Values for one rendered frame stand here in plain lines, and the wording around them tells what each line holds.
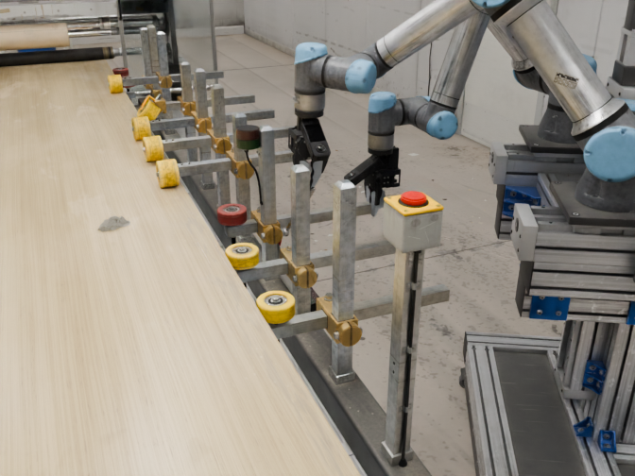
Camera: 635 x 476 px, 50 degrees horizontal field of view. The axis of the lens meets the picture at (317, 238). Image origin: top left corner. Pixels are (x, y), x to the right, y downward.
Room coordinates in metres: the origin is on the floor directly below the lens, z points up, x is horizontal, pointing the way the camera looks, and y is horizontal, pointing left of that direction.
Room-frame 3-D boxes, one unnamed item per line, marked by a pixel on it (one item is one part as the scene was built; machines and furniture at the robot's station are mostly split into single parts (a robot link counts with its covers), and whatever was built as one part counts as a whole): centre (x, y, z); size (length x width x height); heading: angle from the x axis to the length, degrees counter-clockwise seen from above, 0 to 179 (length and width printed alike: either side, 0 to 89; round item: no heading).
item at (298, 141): (1.63, 0.02, 1.14); 0.09 x 0.08 x 0.12; 21
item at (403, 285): (0.98, -0.15, 0.93); 0.05 x 0.04 x 0.45; 22
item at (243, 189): (1.92, 0.23, 0.87); 0.03 x 0.03 x 0.48; 22
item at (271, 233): (1.71, 0.14, 0.85); 0.13 x 0.06 x 0.05; 22
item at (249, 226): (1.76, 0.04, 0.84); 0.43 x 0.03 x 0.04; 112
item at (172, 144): (2.20, 0.31, 0.95); 0.50 x 0.04 x 0.04; 112
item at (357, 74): (1.59, -0.08, 1.29); 0.11 x 0.11 x 0.08; 64
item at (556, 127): (1.92, -0.72, 1.09); 0.15 x 0.15 x 0.10
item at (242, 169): (1.94, 0.23, 0.95); 0.13 x 0.06 x 0.05; 22
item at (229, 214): (1.69, 0.23, 0.85); 0.08 x 0.08 x 0.11
